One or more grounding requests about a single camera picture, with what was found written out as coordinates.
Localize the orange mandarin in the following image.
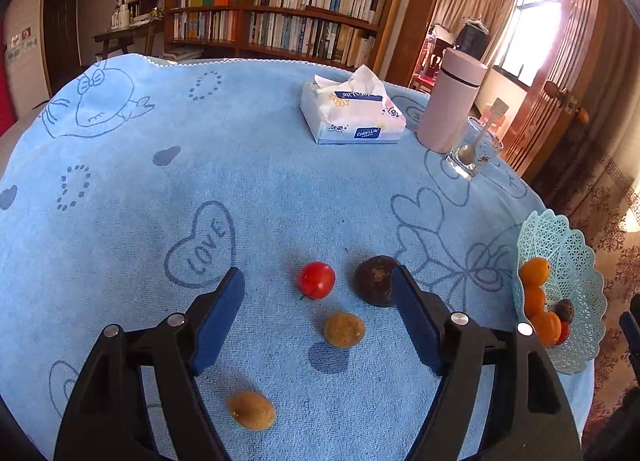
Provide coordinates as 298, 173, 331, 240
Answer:
518, 257, 550, 288
524, 287, 546, 320
530, 311, 562, 347

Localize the clear drinking glass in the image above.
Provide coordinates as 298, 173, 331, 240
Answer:
446, 117, 502, 181

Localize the wooden door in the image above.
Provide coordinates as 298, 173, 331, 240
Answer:
500, 0, 610, 184

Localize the blue cartoon towel tablecloth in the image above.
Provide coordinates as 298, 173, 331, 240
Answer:
0, 52, 597, 461

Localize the light blue lattice fruit basket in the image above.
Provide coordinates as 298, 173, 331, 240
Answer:
515, 209, 608, 374

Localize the brown longan fruit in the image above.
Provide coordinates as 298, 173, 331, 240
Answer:
227, 391, 277, 431
323, 311, 366, 348

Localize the dark purple passion fruit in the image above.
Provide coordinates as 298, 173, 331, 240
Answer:
354, 255, 400, 307

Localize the metal spoon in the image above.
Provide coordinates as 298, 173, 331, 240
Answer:
457, 97, 509, 170

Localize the small wooden side table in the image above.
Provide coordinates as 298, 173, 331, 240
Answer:
93, 20, 164, 60

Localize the white tissue pack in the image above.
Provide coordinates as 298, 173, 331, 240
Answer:
299, 65, 406, 145

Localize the pink thermos bottle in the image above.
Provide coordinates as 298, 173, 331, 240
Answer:
416, 48, 487, 155

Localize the red cherry tomato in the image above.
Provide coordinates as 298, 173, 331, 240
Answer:
297, 262, 336, 299
555, 321, 570, 345

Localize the wooden bookshelf with books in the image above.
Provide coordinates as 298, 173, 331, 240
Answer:
130, 0, 399, 71

